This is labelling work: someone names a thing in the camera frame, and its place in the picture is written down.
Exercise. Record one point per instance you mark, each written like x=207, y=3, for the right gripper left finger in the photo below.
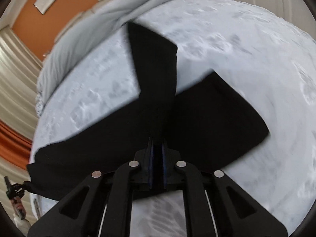
x=98, y=206

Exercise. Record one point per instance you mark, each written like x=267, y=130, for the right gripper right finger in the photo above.
x=217, y=206

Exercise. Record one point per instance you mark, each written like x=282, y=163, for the black pants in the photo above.
x=209, y=124

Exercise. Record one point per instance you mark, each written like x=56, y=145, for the left hand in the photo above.
x=18, y=207

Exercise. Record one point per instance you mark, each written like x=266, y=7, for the orange curtain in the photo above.
x=14, y=147

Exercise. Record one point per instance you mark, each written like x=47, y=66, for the cream curtain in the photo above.
x=19, y=72

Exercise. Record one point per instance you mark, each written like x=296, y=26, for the butterfly print bed sheet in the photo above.
x=267, y=60

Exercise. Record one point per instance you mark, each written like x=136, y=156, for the grey duvet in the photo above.
x=81, y=39

